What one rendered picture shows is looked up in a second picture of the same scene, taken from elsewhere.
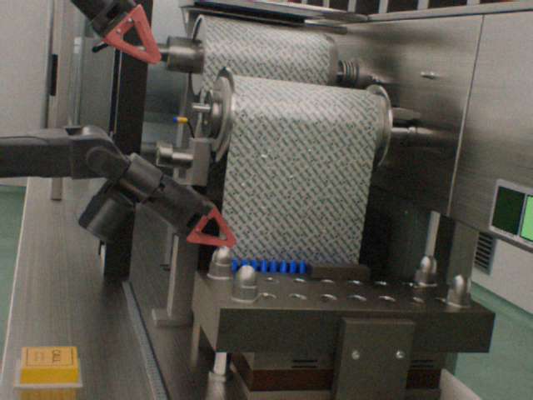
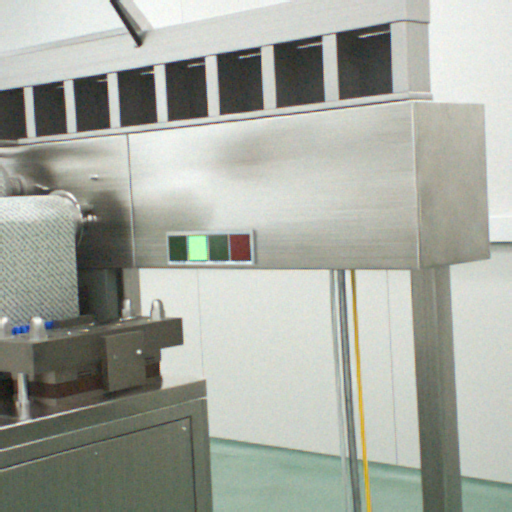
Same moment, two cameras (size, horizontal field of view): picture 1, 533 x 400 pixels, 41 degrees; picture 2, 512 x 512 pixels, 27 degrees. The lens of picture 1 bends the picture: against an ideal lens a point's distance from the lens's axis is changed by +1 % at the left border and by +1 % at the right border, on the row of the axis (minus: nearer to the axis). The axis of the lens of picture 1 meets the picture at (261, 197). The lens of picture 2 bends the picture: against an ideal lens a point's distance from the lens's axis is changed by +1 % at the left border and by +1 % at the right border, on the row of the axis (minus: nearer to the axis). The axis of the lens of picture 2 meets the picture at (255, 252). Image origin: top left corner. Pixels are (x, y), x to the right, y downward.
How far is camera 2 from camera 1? 1.33 m
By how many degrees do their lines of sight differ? 31
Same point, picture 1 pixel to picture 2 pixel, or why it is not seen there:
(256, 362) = (56, 378)
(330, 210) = (54, 282)
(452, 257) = not seen: hidden behind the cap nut
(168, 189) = not seen: outside the picture
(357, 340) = (114, 347)
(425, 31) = (81, 147)
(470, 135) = (139, 210)
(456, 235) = (126, 293)
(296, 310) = (75, 337)
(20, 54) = not seen: outside the picture
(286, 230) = (29, 302)
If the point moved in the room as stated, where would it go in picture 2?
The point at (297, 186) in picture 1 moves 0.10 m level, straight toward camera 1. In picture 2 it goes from (31, 269) to (45, 270)
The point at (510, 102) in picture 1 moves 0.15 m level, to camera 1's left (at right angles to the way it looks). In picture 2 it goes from (161, 184) to (96, 187)
